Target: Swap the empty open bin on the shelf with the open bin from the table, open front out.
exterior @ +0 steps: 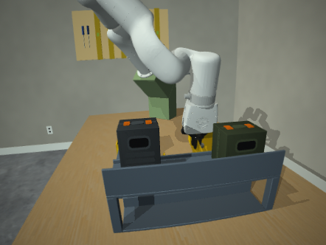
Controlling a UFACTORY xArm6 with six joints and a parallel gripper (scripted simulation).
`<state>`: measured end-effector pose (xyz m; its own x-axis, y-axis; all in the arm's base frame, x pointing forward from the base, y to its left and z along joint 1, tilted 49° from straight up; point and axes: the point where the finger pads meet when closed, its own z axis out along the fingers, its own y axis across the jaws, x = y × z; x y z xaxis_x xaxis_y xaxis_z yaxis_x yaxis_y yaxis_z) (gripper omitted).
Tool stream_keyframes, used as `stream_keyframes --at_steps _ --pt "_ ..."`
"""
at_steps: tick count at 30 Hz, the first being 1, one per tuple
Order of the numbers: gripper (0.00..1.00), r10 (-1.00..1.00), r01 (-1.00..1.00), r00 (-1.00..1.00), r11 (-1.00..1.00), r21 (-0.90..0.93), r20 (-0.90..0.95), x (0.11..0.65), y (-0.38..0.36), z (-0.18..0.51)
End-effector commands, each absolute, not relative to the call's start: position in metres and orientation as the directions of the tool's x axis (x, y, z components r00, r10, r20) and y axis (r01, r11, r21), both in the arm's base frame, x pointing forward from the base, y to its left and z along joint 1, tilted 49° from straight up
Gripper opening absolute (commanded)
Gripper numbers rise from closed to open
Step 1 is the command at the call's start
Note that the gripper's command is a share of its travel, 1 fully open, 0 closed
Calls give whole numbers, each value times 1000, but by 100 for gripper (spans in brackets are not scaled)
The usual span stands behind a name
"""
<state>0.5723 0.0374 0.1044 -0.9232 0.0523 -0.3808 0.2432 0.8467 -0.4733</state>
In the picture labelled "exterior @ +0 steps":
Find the dark green case with orange latches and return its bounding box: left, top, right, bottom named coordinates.
left=212, top=121, right=267, bottom=159

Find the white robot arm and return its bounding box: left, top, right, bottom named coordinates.
left=77, top=0, right=221, bottom=106

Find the dark grey case with handle slot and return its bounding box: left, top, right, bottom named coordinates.
left=117, top=117, right=161, bottom=168

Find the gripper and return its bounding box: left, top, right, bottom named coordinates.
left=181, top=99, right=218, bottom=149

